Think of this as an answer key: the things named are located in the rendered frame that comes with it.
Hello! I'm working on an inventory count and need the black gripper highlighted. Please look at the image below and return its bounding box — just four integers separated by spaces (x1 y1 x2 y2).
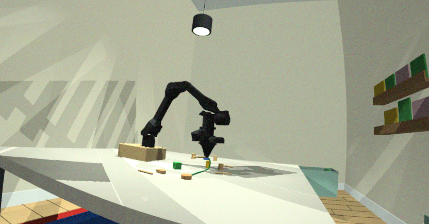
192 124 225 157

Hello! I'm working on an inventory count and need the round wooden button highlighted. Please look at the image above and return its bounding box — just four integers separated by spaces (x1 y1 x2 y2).
181 174 192 180

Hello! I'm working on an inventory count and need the green block with hole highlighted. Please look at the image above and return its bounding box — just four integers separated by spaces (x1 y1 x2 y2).
173 162 182 170

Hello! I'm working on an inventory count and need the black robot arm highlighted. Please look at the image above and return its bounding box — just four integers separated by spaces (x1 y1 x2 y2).
140 81 230 148

